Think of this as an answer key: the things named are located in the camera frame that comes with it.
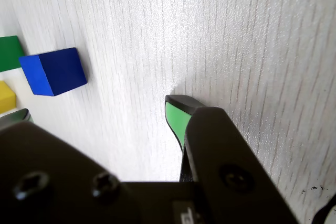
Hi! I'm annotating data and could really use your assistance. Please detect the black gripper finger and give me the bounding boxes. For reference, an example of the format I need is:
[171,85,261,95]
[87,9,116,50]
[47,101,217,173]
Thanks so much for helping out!
[165,94,300,224]
[0,108,35,130]

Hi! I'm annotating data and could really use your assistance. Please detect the green cube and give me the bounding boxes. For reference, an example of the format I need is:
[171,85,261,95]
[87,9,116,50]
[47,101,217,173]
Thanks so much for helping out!
[0,35,26,73]

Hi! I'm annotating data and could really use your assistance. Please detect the yellow cube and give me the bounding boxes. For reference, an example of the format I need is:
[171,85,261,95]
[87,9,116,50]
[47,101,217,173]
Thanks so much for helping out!
[0,80,17,113]

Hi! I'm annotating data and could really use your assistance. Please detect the blue cube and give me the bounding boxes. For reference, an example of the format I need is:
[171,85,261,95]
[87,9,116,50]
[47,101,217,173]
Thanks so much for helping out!
[18,47,88,97]

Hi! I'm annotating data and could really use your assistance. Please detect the black white rounded part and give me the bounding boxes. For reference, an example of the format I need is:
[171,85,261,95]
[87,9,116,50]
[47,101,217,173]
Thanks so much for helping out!
[311,202,336,224]

